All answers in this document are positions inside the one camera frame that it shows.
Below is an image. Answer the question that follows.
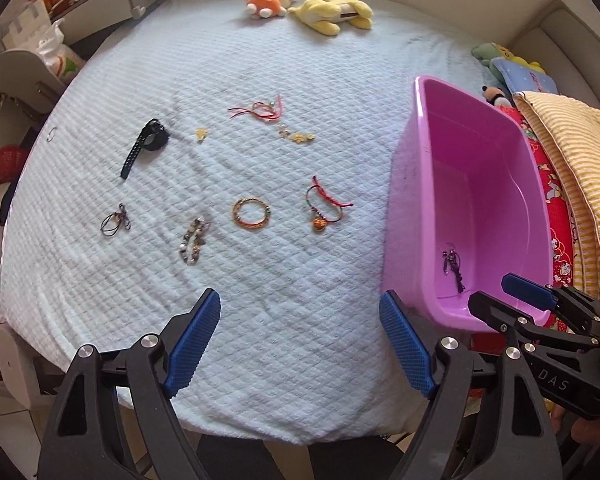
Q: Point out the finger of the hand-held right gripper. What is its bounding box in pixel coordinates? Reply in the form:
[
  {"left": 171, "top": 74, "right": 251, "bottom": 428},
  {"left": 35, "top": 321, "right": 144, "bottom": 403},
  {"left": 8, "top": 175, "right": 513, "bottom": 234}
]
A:
[
  {"left": 501, "top": 273, "right": 600, "bottom": 333},
  {"left": 467, "top": 291, "right": 598, "bottom": 356}
]

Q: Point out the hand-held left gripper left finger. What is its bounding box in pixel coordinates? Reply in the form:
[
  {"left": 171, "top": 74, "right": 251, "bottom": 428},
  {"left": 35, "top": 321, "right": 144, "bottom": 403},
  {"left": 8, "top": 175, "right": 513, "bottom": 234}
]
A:
[{"left": 37, "top": 288, "right": 222, "bottom": 480}]

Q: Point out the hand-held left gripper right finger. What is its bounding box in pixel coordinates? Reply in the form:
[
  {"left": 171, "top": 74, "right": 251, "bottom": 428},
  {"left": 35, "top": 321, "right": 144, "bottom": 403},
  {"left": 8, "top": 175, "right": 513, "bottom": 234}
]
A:
[{"left": 379, "top": 290, "right": 563, "bottom": 480}]

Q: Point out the dark tassel bracelet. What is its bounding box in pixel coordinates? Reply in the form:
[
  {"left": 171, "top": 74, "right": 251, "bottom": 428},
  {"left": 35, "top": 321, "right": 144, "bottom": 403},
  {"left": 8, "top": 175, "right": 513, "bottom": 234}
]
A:
[{"left": 441, "top": 243, "right": 467, "bottom": 295}]

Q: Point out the purple plastic basin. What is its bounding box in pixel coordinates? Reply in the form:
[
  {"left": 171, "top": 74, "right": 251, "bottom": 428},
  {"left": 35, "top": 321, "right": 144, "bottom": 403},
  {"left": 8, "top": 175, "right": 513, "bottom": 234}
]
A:
[{"left": 381, "top": 75, "right": 555, "bottom": 333}]

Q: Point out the grey beaded bracelet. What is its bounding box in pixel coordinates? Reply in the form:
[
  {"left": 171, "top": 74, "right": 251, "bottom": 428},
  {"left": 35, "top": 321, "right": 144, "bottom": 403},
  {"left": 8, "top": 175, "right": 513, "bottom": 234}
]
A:
[{"left": 178, "top": 216, "right": 212, "bottom": 267}]

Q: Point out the orange beaded bangle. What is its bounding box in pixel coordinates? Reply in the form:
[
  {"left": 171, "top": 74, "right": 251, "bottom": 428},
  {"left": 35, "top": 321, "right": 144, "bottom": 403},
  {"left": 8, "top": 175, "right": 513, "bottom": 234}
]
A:
[{"left": 231, "top": 198, "right": 272, "bottom": 231}]

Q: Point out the dark cord bracelet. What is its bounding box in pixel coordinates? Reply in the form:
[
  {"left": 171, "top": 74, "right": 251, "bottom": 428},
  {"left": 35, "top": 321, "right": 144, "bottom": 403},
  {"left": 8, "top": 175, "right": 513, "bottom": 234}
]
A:
[{"left": 101, "top": 203, "right": 132, "bottom": 236}]

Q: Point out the red bracelet with orange bead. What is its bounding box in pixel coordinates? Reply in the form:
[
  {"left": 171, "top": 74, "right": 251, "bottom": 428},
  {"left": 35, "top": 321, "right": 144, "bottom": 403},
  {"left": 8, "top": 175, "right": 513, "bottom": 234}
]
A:
[{"left": 305, "top": 175, "right": 354, "bottom": 233}]

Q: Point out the black wrist watch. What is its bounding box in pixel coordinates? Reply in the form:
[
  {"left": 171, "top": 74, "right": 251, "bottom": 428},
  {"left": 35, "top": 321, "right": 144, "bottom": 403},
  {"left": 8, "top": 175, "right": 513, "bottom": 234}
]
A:
[{"left": 120, "top": 118, "right": 171, "bottom": 181}]

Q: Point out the yellow bear charm chain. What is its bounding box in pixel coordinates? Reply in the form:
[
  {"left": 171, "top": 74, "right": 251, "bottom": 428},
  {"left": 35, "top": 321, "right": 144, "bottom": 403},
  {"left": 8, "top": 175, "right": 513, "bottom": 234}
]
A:
[{"left": 279, "top": 125, "right": 316, "bottom": 145}]

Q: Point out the person's right hand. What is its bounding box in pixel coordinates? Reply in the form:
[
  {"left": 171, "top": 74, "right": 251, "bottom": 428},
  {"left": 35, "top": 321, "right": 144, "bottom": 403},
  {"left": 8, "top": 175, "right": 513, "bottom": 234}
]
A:
[{"left": 550, "top": 402, "right": 600, "bottom": 448}]

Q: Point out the red printed blanket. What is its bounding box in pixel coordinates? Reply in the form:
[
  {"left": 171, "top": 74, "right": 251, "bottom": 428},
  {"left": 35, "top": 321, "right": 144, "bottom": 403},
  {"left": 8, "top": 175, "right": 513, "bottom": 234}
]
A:
[{"left": 505, "top": 107, "right": 586, "bottom": 361}]

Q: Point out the light blue quilted bedsheet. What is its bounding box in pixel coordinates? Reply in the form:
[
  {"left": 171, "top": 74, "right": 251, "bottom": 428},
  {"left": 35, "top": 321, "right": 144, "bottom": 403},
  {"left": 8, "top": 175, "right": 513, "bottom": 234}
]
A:
[{"left": 0, "top": 0, "right": 513, "bottom": 445}]

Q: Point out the yellow striped quilt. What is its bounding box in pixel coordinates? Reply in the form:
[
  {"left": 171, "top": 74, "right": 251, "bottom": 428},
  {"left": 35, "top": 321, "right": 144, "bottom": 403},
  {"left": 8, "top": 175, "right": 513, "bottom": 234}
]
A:
[{"left": 512, "top": 91, "right": 600, "bottom": 306}]

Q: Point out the blue printed pillow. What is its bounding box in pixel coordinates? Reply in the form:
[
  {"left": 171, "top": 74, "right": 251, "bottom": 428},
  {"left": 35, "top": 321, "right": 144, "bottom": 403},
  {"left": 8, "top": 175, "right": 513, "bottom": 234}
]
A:
[{"left": 490, "top": 57, "right": 561, "bottom": 96}]

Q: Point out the green plush toy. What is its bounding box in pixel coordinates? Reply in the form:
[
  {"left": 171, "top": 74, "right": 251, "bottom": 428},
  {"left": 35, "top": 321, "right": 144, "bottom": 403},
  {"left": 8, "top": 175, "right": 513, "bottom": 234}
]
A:
[{"left": 471, "top": 41, "right": 546, "bottom": 73}]

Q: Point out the grey bed headboard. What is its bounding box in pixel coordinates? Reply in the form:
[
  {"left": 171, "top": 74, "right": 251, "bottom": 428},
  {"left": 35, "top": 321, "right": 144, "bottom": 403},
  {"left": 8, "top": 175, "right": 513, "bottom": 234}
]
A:
[{"left": 507, "top": 0, "right": 600, "bottom": 113}]

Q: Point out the red round basket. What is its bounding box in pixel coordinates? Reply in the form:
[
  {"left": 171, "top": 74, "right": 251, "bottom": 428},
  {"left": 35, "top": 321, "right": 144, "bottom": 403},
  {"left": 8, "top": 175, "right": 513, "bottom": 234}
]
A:
[{"left": 0, "top": 145, "right": 28, "bottom": 184}]

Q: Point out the grey baby seat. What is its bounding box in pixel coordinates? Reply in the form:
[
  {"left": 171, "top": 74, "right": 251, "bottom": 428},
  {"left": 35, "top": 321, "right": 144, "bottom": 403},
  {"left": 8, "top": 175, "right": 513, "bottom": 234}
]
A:
[{"left": 0, "top": 47, "right": 66, "bottom": 121}]

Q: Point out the printed plastic bag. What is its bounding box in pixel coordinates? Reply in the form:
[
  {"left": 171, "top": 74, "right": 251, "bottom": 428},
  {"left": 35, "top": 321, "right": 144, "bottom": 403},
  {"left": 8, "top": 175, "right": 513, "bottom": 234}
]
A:
[{"left": 35, "top": 20, "right": 87, "bottom": 86}]

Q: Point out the yellow plush toy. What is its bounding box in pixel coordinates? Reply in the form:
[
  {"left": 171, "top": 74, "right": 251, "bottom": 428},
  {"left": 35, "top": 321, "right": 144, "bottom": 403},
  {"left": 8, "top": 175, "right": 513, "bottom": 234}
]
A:
[{"left": 287, "top": 0, "right": 375, "bottom": 37}]

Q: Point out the orange and white plush toy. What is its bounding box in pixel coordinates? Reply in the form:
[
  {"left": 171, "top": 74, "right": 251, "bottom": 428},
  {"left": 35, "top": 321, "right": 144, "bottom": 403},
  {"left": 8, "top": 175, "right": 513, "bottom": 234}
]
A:
[{"left": 244, "top": 0, "right": 299, "bottom": 20}]

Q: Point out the grey nightstand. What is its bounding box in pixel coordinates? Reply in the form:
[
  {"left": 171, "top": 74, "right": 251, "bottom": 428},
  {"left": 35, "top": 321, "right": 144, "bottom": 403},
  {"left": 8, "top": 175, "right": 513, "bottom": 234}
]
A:
[{"left": 52, "top": 0, "right": 183, "bottom": 41}]

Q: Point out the white paper bag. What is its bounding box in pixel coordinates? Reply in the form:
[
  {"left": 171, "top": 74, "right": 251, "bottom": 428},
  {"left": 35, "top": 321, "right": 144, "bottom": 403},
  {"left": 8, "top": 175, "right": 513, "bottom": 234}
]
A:
[{"left": 2, "top": 0, "right": 53, "bottom": 51}]

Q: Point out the red string bracelet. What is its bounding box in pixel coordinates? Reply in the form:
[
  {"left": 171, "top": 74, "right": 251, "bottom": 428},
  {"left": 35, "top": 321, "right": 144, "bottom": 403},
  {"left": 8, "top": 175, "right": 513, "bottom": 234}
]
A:
[{"left": 228, "top": 94, "right": 286, "bottom": 122}]

